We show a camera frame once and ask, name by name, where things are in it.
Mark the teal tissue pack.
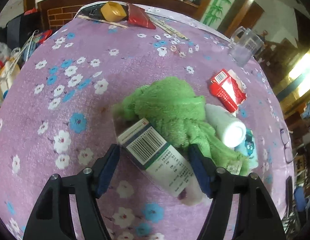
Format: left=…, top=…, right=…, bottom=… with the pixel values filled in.
left=235, top=128, right=258, bottom=170

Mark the white plastic bottle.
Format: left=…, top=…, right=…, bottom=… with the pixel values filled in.
left=205, top=103, right=246, bottom=148

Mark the white blue carton box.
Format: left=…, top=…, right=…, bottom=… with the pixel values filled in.
left=118, top=118, right=205, bottom=206

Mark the green fluffy cloth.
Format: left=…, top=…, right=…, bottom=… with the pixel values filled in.
left=112, top=76, right=249, bottom=176

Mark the purple floral tablecloth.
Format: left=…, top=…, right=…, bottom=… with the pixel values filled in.
left=0, top=7, right=294, bottom=239

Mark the red cigarette pack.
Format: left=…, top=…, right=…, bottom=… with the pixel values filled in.
left=208, top=69, right=247, bottom=113

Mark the yellow tub of clutter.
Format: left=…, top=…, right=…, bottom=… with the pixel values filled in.
left=0, top=59, right=20, bottom=104

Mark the clear glass mug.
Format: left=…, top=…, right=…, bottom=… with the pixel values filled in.
left=229, top=26, right=264, bottom=67

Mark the dark shopping bag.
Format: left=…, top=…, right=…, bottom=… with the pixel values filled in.
left=6, top=12, right=43, bottom=49

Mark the wooden stick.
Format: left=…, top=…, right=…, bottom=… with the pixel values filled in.
left=75, top=15, right=128, bottom=29

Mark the wooden chopsticks pair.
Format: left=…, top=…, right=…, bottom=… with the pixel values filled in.
left=149, top=15, right=189, bottom=41

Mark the dark red flat box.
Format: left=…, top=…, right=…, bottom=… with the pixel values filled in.
left=127, top=3, right=156, bottom=30

